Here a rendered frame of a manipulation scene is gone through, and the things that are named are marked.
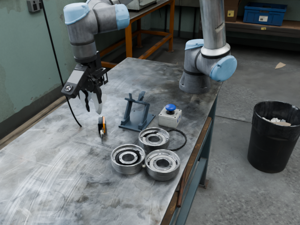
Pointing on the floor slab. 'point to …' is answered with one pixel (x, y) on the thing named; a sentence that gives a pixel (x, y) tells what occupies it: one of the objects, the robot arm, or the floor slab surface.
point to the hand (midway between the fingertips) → (92, 110)
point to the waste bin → (273, 135)
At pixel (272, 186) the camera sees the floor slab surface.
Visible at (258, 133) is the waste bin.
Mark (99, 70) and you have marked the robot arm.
